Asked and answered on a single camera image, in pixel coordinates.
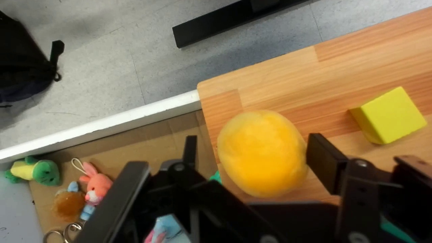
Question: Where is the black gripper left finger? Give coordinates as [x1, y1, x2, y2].
[73, 162, 150, 243]

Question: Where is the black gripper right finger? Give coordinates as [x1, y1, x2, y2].
[307, 134, 349, 194]

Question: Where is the yellow round plushie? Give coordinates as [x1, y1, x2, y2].
[218, 111, 308, 197]

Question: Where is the yellow foam block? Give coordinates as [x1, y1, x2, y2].
[350, 86, 428, 144]

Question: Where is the green and yellow plush toy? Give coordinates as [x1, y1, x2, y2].
[4, 157, 62, 186]

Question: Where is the black backpack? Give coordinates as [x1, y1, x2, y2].
[0, 12, 65, 108]

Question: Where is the amber keychain charm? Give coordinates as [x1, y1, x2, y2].
[53, 192, 85, 221]

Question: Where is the pink bunny keychain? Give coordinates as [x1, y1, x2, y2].
[72, 158, 114, 221]

